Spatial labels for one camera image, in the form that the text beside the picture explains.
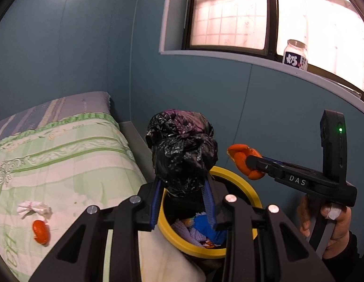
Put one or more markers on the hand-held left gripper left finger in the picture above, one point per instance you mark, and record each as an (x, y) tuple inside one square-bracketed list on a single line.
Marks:
[(157, 202)]

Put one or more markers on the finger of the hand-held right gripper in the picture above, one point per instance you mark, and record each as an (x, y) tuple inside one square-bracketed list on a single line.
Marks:
[(267, 167)]

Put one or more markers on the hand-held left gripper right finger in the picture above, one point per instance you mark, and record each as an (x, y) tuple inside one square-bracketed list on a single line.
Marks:
[(209, 205)]

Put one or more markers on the blue plastic piece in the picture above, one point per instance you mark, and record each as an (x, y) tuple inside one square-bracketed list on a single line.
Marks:
[(205, 226)]

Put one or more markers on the orange plastic bag bundle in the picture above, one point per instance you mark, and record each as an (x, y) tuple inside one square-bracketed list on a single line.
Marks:
[(240, 158)]

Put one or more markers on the yellow rimmed bin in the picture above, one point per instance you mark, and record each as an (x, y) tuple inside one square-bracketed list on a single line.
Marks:
[(246, 191)]

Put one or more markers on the purple foam net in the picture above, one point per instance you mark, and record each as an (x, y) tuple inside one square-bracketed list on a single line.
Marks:
[(184, 229)]

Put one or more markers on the large black plastic bag bundle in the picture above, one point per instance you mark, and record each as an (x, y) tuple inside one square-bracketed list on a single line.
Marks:
[(182, 158)]

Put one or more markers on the person's right forearm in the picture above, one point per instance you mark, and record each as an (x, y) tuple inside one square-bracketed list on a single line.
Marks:
[(346, 255)]

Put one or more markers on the person's right hand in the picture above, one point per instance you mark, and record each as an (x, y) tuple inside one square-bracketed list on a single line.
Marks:
[(340, 226)]

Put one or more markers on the green patterned blanket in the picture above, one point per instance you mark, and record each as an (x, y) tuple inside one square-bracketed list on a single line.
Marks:
[(67, 167)]

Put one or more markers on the glass jar with dark label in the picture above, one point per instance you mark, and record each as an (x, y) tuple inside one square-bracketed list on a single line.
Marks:
[(294, 55)]

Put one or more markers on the orange peel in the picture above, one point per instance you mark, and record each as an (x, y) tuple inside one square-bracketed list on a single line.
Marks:
[(41, 232)]

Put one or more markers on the grey window ledge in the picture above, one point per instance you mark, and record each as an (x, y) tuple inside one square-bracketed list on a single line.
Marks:
[(217, 55)]

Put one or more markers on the white tissue bundle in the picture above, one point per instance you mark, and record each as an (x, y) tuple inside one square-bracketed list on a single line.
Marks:
[(30, 207)]

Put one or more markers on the striped grey bed sheet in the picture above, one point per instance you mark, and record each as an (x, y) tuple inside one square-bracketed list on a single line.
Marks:
[(38, 111)]

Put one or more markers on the window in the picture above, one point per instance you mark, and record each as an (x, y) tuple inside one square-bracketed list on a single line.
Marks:
[(228, 14)]

